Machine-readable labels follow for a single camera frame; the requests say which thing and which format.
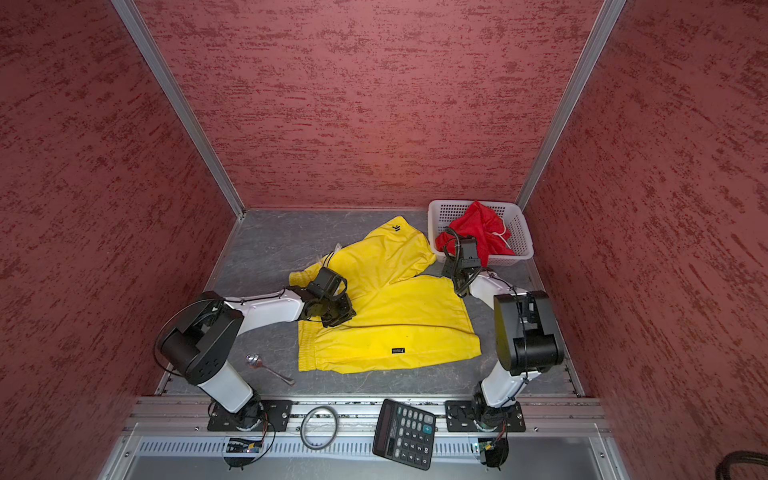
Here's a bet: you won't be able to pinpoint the grey ring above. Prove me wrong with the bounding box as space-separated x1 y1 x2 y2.
299 405 340 451

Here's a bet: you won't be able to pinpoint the left aluminium corner post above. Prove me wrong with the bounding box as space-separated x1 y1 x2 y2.
111 0 247 220

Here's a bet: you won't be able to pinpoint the aluminium front frame rail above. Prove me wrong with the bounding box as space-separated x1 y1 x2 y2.
100 395 629 479

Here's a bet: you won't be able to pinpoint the aluminium corner post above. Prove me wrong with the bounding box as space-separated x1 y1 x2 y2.
516 0 626 210
111 0 247 220

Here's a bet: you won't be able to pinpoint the white plastic basket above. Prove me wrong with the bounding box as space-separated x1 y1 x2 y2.
427 200 534 267

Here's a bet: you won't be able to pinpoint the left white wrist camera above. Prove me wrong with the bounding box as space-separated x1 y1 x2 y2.
306 266 348 300

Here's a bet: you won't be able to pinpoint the metal spoon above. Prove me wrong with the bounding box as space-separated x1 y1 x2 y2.
246 354 295 387

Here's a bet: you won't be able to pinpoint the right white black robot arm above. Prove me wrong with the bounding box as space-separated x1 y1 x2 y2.
442 259 565 432

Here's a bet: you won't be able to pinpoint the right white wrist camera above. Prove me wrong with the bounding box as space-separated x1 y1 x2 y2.
456 236 482 270

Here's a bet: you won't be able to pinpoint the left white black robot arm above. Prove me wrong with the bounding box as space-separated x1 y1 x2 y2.
153 286 356 432

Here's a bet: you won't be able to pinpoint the circuit board with wires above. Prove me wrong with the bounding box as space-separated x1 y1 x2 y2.
223 414 277 470
478 423 509 470

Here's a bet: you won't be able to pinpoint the black cable bundle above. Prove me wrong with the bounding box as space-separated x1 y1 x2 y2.
715 450 768 480

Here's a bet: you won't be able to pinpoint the right aluminium corner post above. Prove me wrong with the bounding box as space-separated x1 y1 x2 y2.
516 0 626 210

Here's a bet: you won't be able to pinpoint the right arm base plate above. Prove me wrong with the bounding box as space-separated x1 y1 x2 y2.
445 400 526 434

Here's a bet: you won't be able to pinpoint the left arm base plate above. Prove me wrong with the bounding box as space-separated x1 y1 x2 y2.
207 398 293 434

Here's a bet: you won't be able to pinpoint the right circuit board with wires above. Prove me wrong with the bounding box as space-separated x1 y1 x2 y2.
478 423 509 470

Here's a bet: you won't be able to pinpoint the black calculator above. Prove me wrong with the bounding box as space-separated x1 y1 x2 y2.
372 399 437 471

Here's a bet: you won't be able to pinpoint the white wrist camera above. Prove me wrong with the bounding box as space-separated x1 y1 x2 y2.
306 266 348 300
456 236 482 270

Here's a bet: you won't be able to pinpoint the yellow shorts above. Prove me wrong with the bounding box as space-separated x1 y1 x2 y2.
289 216 482 374

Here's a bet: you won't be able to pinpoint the left circuit board with wires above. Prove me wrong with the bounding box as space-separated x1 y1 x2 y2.
223 414 277 470

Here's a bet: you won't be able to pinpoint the red shorts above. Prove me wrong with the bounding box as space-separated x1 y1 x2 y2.
435 201 515 267

